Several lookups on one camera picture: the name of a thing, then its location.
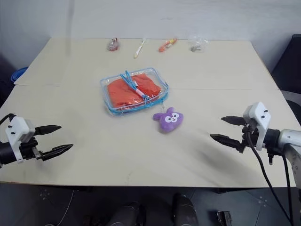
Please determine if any orange wrapped packet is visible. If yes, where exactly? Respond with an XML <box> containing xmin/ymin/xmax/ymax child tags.
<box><xmin>158</xmin><ymin>37</ymin><xmax>178</xmax><ymax>53</ymax></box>

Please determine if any clear blue-trimmed zipper pouch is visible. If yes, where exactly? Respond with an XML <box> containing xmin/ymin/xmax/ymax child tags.
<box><xmin>99</xmin><ymin>67</ymin><xmax>170</xmax><ymax>116</ymax></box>

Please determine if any black metal bracket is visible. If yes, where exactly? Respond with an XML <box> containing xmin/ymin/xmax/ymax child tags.
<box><xmin>215</xmin><ymin>210</ymin><xmax>234</xmax><ymax>226</ymax></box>

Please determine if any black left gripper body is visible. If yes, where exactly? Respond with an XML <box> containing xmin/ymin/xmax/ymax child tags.
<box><xmin>19</xmin><ymin>138</ymin><xmax>45</xmax><ymax>162</ymax></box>

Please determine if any blue cord with pink sleeve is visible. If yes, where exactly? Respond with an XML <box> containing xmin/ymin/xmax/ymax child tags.
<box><xmin>119</xmin><ymin>70</ymin><xmax>152</xmax><ymax>109</ymax></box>

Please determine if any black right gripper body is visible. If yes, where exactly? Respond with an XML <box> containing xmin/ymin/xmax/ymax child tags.
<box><xmin>241</xmin><ymin>121</ymin><xmax>260</xmax><ymax>147</ymax></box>

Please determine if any clear plastic item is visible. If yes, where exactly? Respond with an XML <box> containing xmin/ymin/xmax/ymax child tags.
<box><xmin>188</xmin><ymin>33</ymin><xmax>209</xmax><ymax>53</ymax></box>

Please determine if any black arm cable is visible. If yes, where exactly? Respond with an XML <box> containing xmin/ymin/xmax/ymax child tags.
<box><xmin>0</xmin><ymin>113</ymin><xmax>16</xmax><ymax>126</ymax></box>
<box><xmin>244</xmin><ymin>122</ymin><xmax>296</xmax><ymax>226</ymax></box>

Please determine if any blue bowl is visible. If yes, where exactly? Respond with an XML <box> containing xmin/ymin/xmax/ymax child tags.
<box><xmin>11</xmin><ymin>66</ymin><xmax>29</xmax><ymax>83</ymax></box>

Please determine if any dark rounded shape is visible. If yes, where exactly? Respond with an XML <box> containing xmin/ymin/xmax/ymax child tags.
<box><xmin>172</xmin><ymin>192</ymin><xmax>200</xmax><ymax>226</ymax></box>
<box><xmin>110</xmin><ymin>201</ymin><xmax>142</xmax><ymax>226</ymax></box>

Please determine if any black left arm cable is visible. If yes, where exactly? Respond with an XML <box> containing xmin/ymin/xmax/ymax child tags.
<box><xmin>0</xmin><ymin>113</ymin><xmax>16</xmax><ymax>126</ymax></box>

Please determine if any small clear packet red item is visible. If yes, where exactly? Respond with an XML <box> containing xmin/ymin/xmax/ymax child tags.
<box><xmin>106</xmin><ymin>37</ymin><xmax>121</xmax><ymax>51</ymax></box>

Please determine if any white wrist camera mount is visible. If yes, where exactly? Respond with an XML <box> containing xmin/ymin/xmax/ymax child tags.
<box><xmin>5</xmin><ymin>116</ymin><xmax>36</xmax><ymax>163</ymax></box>
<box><xmin>242</xmin><ymin>101</ymin><xmax>273</xmax><ymax>152</ymax></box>

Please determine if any white yellow toothbrush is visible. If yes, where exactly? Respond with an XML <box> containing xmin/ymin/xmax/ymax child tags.
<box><xmin>133</xmin><ymin>37</ymin><xmax>147</xmax><ymax>59</ymax></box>

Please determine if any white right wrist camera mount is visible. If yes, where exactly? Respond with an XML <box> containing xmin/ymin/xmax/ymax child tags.
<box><xmin>242</xmin><ymin>101</ymin><xmax>273</xmax><ymax>152</ymax></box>

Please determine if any purple plush bunny keychain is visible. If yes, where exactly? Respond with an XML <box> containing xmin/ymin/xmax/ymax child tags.
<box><xmin>152</xmin><ymin>99</ymin><xmax>185</xmax><ymax>135</ymax></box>

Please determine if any orange cloth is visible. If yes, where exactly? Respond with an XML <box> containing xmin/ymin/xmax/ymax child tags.
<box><xmin>107</xmin><ymin>73</ymin><xmax>163</xmax><ymax>110</ymax></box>

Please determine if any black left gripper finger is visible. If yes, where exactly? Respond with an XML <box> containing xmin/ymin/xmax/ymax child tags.
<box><xmin>35</xmin><ymin>125</ymin><xmax>63</xmax><ymax>137</ymax></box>
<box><xmin>42</xmin><ymin>144</ymin><xmax>74</xmax><ymax>162</ymax></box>

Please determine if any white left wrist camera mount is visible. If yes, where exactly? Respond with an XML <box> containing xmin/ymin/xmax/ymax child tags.
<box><xmin>5</xmin><ymin>116</ymin><xmax>36</xmax><ymax>163</ymax></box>

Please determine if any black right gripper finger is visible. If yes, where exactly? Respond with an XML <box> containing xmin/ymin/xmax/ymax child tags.
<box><xmin>221</xmin><ymin>115</ymin><xmax>246</xmax><ymax>127</ymax></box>
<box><xmin>209</xmin><ymin>133</ymin><xmax>245</xmax><ymax>154</ymax></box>

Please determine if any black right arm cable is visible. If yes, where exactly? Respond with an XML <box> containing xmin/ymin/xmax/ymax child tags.
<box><xmin>244</xmin><ymin>122</ymin><xmax>296</xmax><ymax>226</ymax></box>

